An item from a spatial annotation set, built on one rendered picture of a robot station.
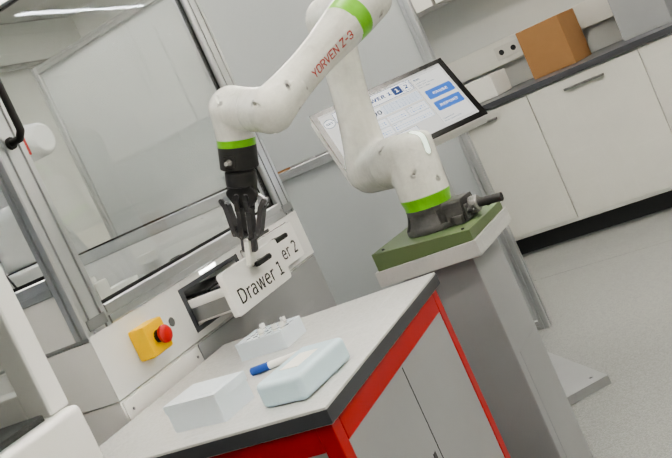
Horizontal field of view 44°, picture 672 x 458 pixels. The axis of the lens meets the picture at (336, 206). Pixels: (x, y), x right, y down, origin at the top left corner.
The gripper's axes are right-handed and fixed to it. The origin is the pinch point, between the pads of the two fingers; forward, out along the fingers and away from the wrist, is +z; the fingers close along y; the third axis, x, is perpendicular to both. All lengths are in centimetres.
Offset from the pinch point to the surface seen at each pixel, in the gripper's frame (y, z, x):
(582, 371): 65, 72, 100
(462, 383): 54, 23, -15
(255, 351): 14.4, 12.4, -29.0
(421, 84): 14, -26, 110
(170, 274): -16.2, 2.6, -10.8
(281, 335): 21.2, 8.2, -29.5
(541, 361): 64, 37, 28
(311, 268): -9, 22, 52
